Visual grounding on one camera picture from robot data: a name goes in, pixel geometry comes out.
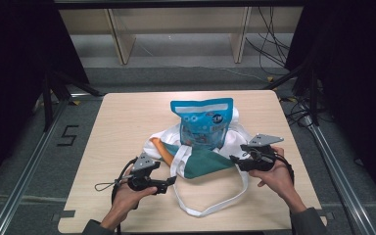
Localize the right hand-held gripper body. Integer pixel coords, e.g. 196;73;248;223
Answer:
239;132;285;172

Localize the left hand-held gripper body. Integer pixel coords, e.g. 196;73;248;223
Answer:
126;152;169;194

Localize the white tote bag teal orange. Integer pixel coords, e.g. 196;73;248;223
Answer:
142;107;254;218

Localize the blue snack packet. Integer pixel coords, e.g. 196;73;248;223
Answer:
169;97;235;152

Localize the person's left hand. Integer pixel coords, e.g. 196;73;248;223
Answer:
101;185;158;229

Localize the person's right hand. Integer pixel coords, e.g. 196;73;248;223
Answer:
248;146;307;214

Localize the black metal stand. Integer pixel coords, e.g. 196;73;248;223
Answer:
261;57;321;127
40;69;103;132

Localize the black curtain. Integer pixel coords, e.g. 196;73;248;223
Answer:
284;0;376;212
0;0;91;195

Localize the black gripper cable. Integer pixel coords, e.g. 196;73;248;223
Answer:
111;157;139;210
273;152;296;185

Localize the thin black lanyard loop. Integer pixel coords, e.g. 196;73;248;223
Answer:
94;181;126;193

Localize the aluminium floor rail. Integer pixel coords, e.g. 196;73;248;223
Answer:
0;96;71;235
302;116;376;235

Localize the bundle of black floor cables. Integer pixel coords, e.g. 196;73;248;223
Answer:
245;5;291;76

